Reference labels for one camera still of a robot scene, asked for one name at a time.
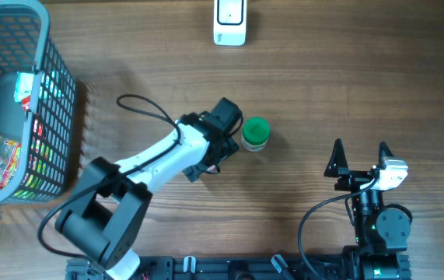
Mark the green lid jar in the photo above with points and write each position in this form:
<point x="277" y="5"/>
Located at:
<point x="256" y="133"/>

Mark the white barcode scanner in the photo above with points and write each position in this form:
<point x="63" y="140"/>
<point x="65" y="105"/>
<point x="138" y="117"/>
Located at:
<point x="229" y="22"/>

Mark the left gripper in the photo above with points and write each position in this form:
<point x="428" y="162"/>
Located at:
<point x="230" y="148"/>

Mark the red white small carton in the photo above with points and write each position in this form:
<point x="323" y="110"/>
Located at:
<point x="26" y="103"/>

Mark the white teal snack packet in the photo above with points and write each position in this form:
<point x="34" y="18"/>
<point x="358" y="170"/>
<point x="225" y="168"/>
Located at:
<point x="24" y="85"/>

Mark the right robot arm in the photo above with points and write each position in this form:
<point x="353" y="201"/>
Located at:
<point x="381" y="230"/>

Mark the grey plastic mesh basket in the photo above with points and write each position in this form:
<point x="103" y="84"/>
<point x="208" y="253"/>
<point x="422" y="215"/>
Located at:
<point x="45" y="130"/>

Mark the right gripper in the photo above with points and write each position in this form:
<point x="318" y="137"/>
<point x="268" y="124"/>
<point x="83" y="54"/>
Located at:
<point x="337" y="163"/>

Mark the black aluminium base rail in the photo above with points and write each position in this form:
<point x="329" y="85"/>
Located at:
<point x="276" y="267"/>

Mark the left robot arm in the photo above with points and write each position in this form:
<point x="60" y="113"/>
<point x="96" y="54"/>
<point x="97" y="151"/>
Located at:
<point x="105" y="212"/>

